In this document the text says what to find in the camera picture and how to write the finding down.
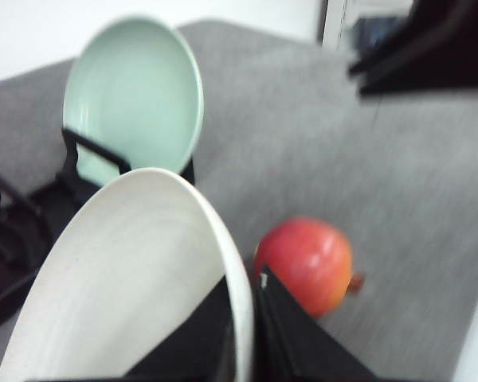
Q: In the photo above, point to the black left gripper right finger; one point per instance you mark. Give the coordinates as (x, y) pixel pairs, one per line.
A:
(290, 344)

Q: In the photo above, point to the black plate rack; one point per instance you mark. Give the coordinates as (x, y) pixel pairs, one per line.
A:
(28, 226)

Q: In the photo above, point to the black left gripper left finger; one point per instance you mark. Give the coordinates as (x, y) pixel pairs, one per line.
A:
(201, 349)

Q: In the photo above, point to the red pomegranate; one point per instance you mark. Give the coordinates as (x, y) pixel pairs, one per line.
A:
(312, 260)

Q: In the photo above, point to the mint green plate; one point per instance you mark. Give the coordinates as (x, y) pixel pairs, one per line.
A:
(134, 89)

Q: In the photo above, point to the white plate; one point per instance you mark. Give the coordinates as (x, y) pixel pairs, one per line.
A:
(133, 253)

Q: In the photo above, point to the grey table mat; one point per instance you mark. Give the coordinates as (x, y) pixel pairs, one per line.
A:
(286, 134)

